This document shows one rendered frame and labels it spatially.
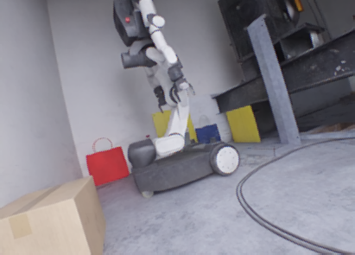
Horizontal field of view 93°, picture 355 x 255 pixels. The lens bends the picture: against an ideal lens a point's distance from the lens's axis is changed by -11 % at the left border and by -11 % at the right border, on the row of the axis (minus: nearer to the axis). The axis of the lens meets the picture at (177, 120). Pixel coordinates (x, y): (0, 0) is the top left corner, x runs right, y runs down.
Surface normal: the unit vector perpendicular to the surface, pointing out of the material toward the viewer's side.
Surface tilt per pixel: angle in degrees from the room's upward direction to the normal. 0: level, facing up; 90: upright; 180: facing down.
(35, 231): 90
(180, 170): 90
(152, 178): 90
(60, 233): 90
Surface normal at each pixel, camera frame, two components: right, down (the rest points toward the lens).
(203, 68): 0.28, -0.11
